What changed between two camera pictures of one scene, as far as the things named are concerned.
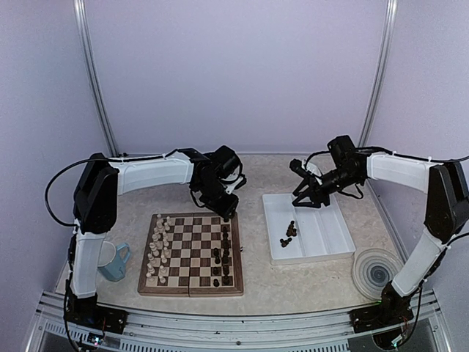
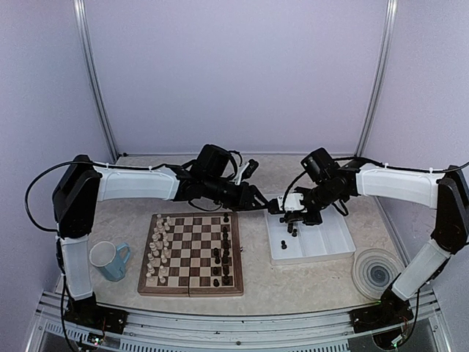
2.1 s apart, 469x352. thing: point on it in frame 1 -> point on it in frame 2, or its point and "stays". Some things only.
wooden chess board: x=191 y=254 stays
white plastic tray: x=297 y=234 stays
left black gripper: x=225 y=210 -> x=241 y=204
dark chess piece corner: x=226 y=280 stays
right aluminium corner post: x=388 y=37 stays
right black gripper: x=316 y=192 -> x=315 y=219
